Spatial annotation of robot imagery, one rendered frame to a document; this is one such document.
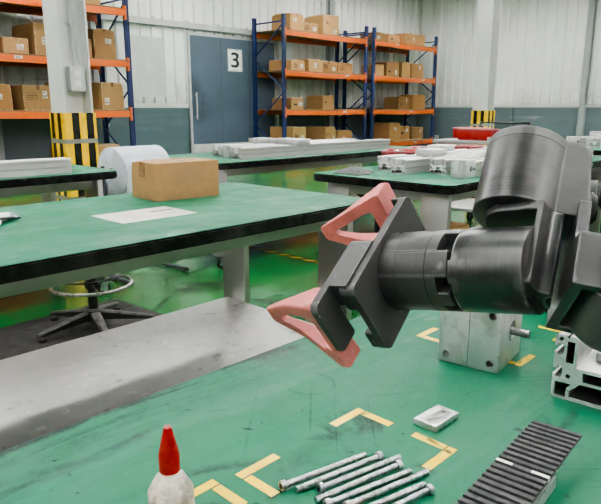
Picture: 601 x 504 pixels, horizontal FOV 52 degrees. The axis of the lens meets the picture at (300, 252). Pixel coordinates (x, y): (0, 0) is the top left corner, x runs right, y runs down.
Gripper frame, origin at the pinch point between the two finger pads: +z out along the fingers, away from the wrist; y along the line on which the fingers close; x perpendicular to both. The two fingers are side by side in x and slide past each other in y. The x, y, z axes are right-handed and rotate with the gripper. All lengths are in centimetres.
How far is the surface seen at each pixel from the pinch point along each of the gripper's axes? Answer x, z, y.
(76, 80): 49, 498, -303
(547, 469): 27.3, -12.7, -1.0
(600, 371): 39.1, -11.1, -21.7
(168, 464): 4.1, 6.3, 17.4
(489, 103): 517, 452, -964
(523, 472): 26.0, -11.2, 0.5
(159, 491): 5.4, 6.8, 19.2
